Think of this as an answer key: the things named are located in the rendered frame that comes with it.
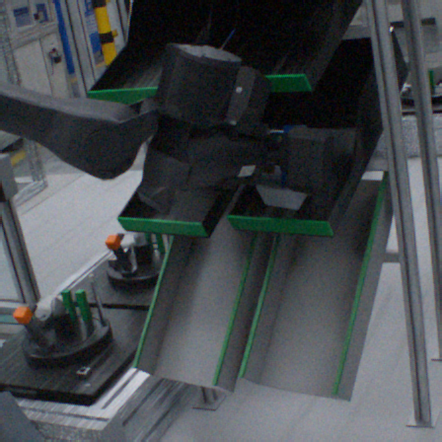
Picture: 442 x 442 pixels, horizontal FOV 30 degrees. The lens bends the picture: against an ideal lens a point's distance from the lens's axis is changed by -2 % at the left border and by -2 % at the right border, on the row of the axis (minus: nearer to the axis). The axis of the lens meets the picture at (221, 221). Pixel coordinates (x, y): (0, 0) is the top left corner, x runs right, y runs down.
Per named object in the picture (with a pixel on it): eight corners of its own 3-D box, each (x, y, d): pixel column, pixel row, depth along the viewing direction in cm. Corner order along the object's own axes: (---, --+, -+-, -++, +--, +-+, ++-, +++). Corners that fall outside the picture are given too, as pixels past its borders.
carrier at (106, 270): (179, 318, 132) (162, 246, 128) (57, 311, 143) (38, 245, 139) (238, 254, 152) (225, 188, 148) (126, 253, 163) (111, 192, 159)
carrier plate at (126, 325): (95, 406, 111) (91, 394, 111) (-34, 389, 122) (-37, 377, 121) (175, 322, 131) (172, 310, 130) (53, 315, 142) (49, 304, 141)
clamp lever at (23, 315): (46, 350, 119) (22, 316, 115) (36, 349, 120) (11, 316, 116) (56, 331, 122) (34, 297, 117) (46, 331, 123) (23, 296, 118)
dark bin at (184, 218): (209, 239, 96) (182, 194, 92) (124, 231, 104) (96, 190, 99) (300, 81, 111) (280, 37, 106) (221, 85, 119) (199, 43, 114)
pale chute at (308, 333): (350, 403, 95) (334, 395, 92) (256, 385, 103) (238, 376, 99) (402, 181, 103) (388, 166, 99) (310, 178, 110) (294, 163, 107)
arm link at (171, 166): (161, 223, 73) (186, 123, 70) (117, 196, 76) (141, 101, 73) (212, 214, 78) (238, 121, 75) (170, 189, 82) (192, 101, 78)
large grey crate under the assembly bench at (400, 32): (441, 52, 615) (437, 25, 608) (363, 61, 634) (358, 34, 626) (441, 43, 652) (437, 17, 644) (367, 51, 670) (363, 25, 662)
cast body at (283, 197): (298, 210, 88) (274, 165, 84) (264, 205, 91) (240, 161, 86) (331, 154, 92) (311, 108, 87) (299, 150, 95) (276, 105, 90)
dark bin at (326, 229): (333, 239, 90) (311, 190, 85) (234, 231, 97) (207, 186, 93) (409, 73, 104) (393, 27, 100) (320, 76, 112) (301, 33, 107)
